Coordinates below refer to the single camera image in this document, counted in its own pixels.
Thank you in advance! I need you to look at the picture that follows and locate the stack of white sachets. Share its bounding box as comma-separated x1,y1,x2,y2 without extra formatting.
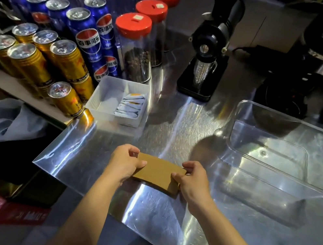
113,90,149,121

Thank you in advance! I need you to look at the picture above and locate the clear plastic container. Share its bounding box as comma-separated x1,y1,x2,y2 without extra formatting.
200,96,323,232

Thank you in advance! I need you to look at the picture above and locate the white plastic tray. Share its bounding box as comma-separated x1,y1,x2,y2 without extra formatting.
83,73,153,130

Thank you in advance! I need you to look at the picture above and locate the group of blue soda cans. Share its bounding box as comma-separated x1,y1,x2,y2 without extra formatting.
0,0,131,87

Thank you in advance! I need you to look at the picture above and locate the person's left hand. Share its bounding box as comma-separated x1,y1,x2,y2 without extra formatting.
102,141,150,188

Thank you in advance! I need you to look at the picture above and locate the brown cardboard shelf board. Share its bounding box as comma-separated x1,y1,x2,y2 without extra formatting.
0,69,80,127

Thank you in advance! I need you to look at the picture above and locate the person's left forearm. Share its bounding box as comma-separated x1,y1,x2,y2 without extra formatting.
44,161,131,245

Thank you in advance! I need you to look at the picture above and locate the brown cardboard cup sleeve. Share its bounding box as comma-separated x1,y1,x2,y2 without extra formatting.
130,152,189,197

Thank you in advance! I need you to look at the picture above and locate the black power cable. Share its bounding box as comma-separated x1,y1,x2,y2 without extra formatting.
231,41,274,61

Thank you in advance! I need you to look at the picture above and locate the black coffee grinder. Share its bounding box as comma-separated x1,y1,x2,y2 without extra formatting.
174,0,247,107

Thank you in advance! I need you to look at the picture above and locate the person's right hand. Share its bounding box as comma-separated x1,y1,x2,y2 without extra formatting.
165,157,221,219

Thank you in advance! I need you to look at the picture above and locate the black round appliance base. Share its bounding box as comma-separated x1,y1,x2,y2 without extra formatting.
251,70,315,121

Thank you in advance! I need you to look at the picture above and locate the group of gold drink cans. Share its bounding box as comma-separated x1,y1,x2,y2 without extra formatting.
0,18,108,127

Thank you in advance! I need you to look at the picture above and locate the white plastic bag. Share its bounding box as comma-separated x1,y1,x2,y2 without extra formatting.
0,96,51,153

